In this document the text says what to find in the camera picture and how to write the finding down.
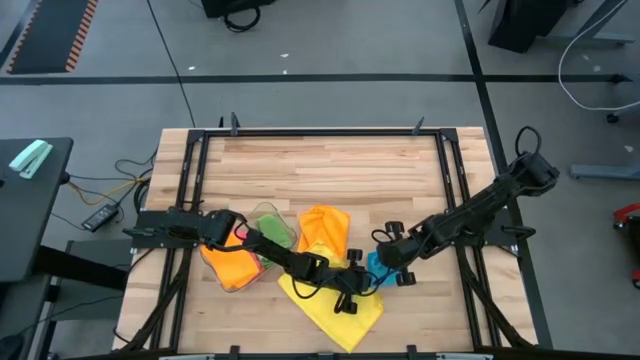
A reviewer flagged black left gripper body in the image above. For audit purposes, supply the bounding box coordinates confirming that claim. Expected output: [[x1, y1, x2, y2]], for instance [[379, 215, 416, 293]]
[[323, 266, 375, 302]]

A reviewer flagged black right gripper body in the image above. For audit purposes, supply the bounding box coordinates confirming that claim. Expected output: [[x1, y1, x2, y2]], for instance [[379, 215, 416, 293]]
[[374, 234, 427, 271]]

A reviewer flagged blue microfiber towel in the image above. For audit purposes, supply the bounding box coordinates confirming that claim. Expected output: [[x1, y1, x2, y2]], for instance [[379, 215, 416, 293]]
[[367, 251, 401, 290]]

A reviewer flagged orange microfiber towel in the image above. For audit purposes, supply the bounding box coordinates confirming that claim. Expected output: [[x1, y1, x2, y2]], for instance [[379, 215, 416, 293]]
[[200, 229, 264, 291], [297, 204, 352, 266]]

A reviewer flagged green microfiber towel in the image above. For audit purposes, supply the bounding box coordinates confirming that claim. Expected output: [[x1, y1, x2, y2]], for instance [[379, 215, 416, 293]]
[[257, 213, 297, 269]]

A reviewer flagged pink microfiber towel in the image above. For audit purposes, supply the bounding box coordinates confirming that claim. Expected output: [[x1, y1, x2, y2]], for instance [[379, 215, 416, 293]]
[[234, 227, 267, 275]]

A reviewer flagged yellow microfiber towel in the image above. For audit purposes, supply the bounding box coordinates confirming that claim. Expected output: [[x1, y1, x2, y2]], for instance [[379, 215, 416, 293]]
[[277, 240, 385, 354]]

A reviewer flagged clear plastic bin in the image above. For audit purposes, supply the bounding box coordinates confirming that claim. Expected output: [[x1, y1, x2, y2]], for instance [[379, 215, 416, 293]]
[[198, 201, 300, 293]]

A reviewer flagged grey table leg foot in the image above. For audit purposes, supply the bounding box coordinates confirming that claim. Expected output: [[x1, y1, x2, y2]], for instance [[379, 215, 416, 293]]
[[568, 162, 640, 181]]

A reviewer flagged red cart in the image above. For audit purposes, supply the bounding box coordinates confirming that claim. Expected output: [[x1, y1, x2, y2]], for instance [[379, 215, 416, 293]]
[[612, 202, 640, 290]]

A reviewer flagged black cabinet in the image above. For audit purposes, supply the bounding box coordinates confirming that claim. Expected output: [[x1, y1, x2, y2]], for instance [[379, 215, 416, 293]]
[[487, 0, 636, 54]]

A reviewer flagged grey desk base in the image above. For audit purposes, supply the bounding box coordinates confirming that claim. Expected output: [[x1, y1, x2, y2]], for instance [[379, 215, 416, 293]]
[[32, 238, 134, 360]]

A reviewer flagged black power adapter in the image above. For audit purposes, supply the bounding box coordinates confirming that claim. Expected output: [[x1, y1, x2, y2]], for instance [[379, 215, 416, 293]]
[[81, 202, 121, 234]]

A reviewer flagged black side desk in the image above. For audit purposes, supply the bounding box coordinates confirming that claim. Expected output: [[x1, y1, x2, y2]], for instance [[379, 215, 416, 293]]
[[0, 137, 75, 284]]

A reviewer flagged mint green stapler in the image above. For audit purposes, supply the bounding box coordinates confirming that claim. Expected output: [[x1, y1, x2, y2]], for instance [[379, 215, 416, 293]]
[[8, 138, 54, 180]]

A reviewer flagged black mat orange striped edge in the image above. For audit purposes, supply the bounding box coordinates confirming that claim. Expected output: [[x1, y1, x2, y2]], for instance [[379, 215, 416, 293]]
[[5, 0, 100, 76]]

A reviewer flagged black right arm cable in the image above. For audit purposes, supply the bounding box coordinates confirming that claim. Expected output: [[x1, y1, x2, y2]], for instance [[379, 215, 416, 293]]
[[370, 228, 395, 247]]

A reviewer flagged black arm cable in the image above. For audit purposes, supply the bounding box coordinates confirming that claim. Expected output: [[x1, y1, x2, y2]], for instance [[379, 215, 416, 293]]
[[370, 228, 395, 247], [289, 276, 326, 301]]

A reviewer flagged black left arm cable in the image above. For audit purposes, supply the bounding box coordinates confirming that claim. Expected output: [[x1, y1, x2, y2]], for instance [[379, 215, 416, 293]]
[[289, 276, 326, 301]]

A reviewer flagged black coiled cable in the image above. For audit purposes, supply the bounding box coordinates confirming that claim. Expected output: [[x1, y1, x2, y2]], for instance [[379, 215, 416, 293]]
[[113, 149, 159, 215]]

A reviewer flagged white cable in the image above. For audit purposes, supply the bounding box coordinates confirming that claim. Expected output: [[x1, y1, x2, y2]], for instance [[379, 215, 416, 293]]
[[557, 0, 640, 112]]

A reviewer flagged yellow cable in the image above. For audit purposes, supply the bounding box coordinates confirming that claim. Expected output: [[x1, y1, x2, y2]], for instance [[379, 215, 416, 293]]
[[67, 174, 152, 207]]

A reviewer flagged long black cable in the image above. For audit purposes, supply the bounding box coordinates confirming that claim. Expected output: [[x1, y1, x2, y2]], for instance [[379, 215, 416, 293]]
[[146, 0, 197, 129]]

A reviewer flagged black box with cable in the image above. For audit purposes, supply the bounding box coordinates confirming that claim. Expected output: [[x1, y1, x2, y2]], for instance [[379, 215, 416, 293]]
[[200, 0, 277, 34]]

